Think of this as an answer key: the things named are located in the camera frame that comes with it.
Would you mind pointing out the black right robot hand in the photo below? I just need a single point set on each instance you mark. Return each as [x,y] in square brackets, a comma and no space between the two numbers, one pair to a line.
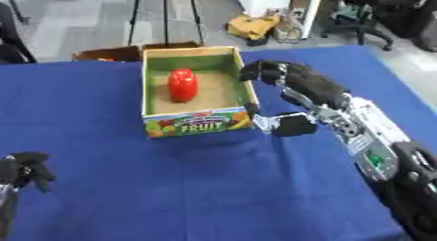
[310,82]

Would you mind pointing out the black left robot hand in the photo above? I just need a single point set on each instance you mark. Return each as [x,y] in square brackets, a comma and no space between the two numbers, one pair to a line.
[28,168]

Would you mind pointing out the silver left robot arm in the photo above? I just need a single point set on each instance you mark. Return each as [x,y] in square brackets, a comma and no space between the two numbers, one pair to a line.
[5,209]

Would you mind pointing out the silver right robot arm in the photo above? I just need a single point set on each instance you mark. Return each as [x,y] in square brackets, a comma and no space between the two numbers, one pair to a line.
[378,147]

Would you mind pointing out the cardboard box with green inside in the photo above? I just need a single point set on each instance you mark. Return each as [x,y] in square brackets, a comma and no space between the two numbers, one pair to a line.
[196,95]

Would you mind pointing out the brown cardboard box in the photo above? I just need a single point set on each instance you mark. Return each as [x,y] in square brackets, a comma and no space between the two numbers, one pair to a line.
[114,52]

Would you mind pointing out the yellow bag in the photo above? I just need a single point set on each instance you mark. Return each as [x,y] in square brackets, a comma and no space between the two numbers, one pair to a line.
[253,26]

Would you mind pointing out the white cabinet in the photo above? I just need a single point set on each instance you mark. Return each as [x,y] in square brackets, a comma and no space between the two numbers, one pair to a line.
[279,6]

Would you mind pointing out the black office chair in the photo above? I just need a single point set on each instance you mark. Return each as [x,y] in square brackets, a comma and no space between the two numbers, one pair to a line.
[378,14]

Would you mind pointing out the red toy pepper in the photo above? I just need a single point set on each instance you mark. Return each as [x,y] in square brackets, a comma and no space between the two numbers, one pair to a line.
[182,85]

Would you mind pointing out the black tripod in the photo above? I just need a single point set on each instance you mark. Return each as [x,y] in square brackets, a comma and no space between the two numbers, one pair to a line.
[165,14]

